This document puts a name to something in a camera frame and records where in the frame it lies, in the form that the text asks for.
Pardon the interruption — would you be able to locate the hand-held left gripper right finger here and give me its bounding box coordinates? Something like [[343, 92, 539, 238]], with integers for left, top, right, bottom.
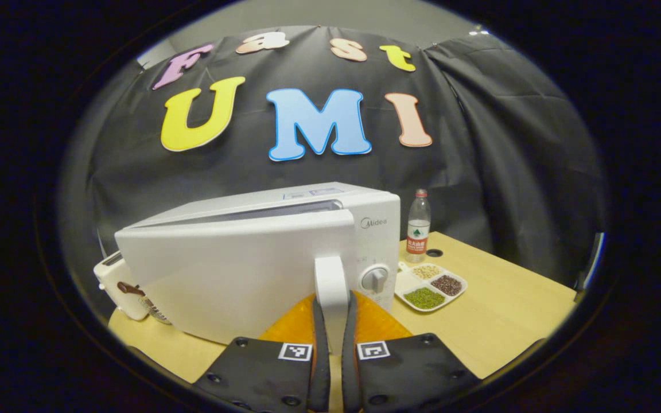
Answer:
[[341, 291, 480, 413]]

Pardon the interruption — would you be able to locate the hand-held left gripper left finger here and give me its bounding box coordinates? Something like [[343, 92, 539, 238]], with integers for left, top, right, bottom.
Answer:
[[193, 293, 331, 413]]

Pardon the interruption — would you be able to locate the white divided plate of beans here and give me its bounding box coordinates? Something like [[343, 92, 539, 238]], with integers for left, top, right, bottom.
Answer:
[[394, 261, 469, 313]]

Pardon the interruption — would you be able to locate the white microwave oven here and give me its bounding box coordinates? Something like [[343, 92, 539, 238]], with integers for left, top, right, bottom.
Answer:
[[114, 182, 401, 356]]

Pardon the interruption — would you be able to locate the clear water bottle red label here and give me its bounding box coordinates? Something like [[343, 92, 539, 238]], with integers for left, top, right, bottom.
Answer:
[[406, 189, 432, 264]]

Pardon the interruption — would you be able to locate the white toaster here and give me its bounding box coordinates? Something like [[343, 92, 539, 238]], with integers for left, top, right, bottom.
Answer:
[[94, 251, 150, 321]]

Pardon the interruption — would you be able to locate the black backdrop cloth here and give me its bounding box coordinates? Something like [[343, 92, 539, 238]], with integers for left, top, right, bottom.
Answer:
[[61, 26, 606, 322]]

